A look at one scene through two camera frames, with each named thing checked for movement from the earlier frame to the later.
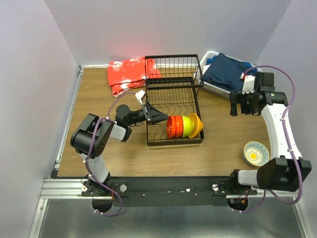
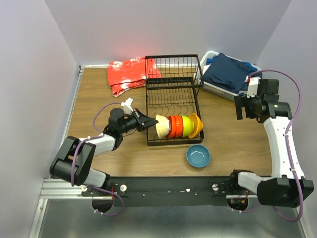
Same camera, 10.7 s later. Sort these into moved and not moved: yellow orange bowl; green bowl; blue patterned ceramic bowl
Moved: blue patterned ceramic bowl
Not moved: green bowl; yellow orange bowl
